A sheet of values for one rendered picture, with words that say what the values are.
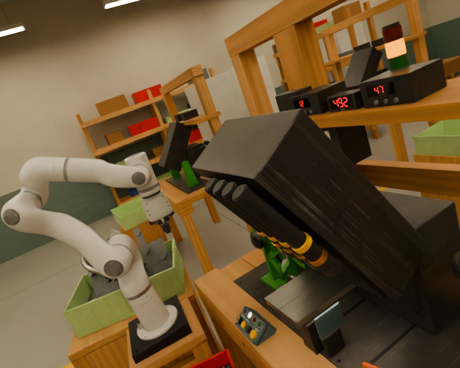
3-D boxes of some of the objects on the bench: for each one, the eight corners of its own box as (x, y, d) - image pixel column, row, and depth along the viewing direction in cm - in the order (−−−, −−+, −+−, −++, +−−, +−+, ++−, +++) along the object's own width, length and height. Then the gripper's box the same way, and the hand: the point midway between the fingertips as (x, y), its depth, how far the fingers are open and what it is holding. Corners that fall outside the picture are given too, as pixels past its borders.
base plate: (504, 510, 61) (502, 502, 61) (234, 284, 160) (233, 280, 160) (609, 368, 76) (608, 361, 75) (303, 242, 175) (301, 238, 174)
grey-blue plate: (328, 359, 101) (316, 321, 98) (324, 355, 103) (312, 317, 99) (352, 340, 105) (340, 303, 101) (347, 337, 106) (335, 300, 103)
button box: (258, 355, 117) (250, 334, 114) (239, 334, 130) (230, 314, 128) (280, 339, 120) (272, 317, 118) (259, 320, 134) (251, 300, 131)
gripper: (133, 201, 127) (152, 243, 131) (170, 184, 132) (188, 225, 137) (130, 198, 133) (149, 239, 138) (165, 182, 139) (182, 222, 143)
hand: (166, 228), depth 137 cm, fingers closed
